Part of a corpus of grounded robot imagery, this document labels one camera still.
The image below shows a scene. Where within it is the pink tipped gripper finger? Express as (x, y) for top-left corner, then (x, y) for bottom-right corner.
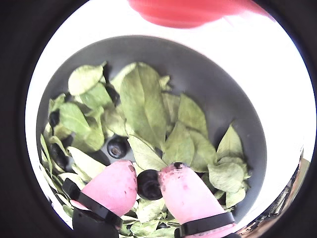
(158, 163), (237, 238)
(61, 160), (138, 238)

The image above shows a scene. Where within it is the pile of green leaves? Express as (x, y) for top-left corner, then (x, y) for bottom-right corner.
(39, 61), (251, 238)

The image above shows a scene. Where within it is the red collapsible silicone cup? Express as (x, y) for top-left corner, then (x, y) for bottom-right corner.
(127, 0), (270, 29)

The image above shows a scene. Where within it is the dark grey round bowl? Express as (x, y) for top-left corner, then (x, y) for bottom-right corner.
(36, 35), (268, 229)

